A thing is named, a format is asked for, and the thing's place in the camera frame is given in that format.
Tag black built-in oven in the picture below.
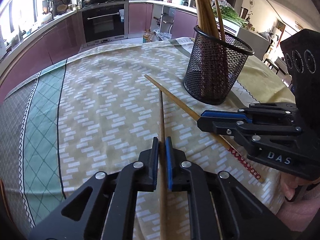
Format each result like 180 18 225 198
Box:
81 0 129 46

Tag pink sleeve right forearm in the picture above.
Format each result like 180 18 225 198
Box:
276 193 319 232

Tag black mesh utensil holder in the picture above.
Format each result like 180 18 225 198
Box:
183 25 254 105

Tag patterned green beige tablecloth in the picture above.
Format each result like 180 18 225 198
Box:
1 38 284 237

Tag cooking oil bottle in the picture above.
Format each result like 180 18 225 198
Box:
143 29 159 43

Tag wooden chopstick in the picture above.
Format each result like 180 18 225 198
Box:
144 74 265 183
159 90 167 239

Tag chopsticks bundle in holder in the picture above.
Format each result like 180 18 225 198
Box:
195 0 226 41

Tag yellow cloth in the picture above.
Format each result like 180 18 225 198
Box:
237 56 295 103

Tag green vegetables bunch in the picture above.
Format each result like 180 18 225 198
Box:
219 5 248 28

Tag right hand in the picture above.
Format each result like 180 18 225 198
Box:
280 172 312 200

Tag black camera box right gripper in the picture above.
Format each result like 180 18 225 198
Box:
280 29 319 135

